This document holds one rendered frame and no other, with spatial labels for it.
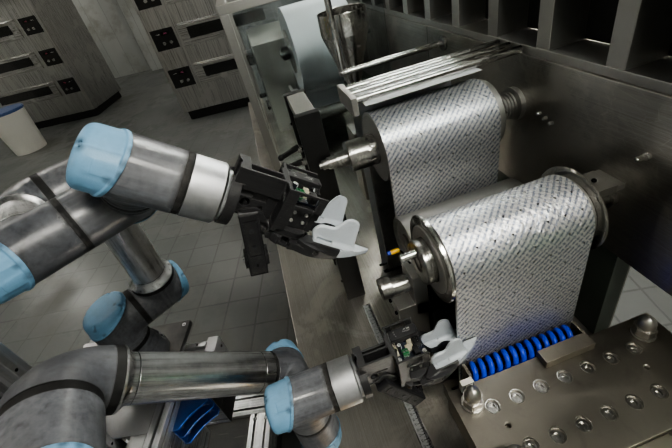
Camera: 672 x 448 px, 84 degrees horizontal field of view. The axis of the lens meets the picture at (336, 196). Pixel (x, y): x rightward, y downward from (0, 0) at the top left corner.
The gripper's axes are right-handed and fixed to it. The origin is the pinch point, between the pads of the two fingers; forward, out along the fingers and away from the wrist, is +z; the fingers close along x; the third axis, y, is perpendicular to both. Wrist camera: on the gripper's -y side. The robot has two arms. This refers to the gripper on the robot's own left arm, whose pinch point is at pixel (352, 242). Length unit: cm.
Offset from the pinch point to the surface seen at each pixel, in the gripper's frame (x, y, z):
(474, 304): -6.8, -1.1, 21.6
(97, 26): 994, -242, -229
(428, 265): -3.5, 1.8, 11.6
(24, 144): 571, -343, -205
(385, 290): 1.3, -8.5, 12.1
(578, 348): -12.6, -1.0, 42.7
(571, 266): -6.5, 10.4, 34.7
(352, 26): 65, 26, 8
